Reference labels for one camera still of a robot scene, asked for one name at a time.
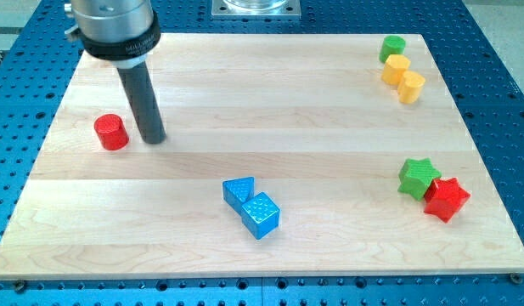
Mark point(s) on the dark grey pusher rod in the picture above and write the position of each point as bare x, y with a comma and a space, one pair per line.
140, 94

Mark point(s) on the red cylinder block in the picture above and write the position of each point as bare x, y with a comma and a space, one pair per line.
111, 132

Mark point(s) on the light wooden board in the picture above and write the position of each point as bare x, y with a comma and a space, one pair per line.
309, 118

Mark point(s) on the yellow hexagon block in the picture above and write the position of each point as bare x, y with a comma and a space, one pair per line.
395, 66

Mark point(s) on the yellow heart block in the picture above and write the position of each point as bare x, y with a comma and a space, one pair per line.
410, 87

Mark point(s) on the red star block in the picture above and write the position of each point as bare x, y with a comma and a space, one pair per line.
444, 198

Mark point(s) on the green cylinder block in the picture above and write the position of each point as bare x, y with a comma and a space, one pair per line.
391, 44

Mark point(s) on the blue perforated table plate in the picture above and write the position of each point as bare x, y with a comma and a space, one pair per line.
37, 69

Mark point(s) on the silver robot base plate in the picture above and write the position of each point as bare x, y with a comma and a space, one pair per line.
255, 9

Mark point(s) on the green star block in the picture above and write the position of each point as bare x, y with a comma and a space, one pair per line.
416, 176

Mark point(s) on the blue triangle block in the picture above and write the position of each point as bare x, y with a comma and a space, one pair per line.
238, 191

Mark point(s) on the blue cube block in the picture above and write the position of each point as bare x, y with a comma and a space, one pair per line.
260, 215

